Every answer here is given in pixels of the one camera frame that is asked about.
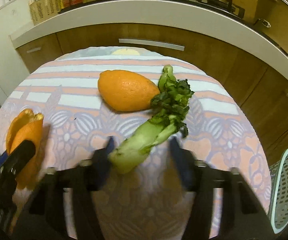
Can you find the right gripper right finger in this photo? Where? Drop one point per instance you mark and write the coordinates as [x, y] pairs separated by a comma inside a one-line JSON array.
[[242, 215]]

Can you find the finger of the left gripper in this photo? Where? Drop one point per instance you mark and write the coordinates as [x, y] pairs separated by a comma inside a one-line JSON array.
[[18, 159]]

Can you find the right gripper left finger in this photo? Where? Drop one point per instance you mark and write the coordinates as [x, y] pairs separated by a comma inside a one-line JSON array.
[[44, 215]]

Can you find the orange peel large piece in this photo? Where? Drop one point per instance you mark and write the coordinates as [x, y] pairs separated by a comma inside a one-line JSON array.
[[126, 91]]

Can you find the green bok choy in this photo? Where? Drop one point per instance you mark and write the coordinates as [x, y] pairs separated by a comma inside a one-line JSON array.
[[169, 108]]

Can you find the light blue perforated basket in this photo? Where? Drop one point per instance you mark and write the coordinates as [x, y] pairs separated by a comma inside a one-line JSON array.
[[278, 209]]

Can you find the wooden lower cabinets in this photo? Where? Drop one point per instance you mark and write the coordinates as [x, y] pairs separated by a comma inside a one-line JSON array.
[[258, 89]]

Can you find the woven utensil basket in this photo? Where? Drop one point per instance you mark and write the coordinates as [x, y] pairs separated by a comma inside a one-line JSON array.
[[42, 10]]

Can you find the brown rice cooker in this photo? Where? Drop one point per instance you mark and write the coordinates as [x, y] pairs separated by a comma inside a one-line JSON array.
[[271, 18]]

